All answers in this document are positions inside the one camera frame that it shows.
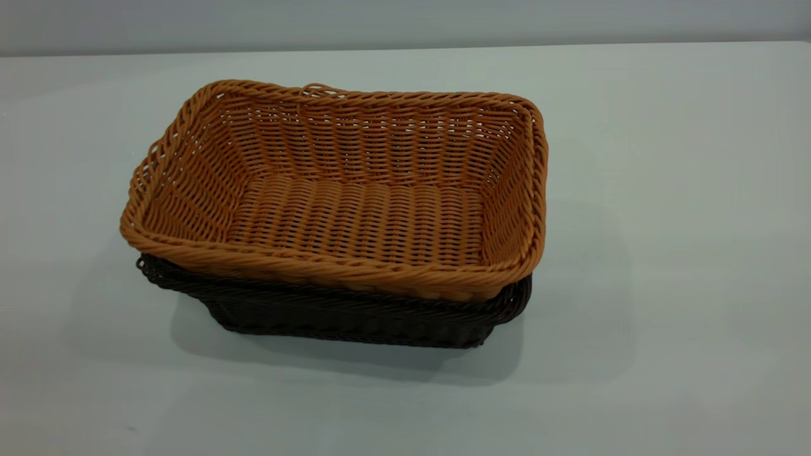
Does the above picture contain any orange wicker basket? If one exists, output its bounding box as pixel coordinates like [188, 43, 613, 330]
[119, 79, 549, 302]

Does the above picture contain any black wicker basket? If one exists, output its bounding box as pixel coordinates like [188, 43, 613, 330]
[135, 253, 533, 349]

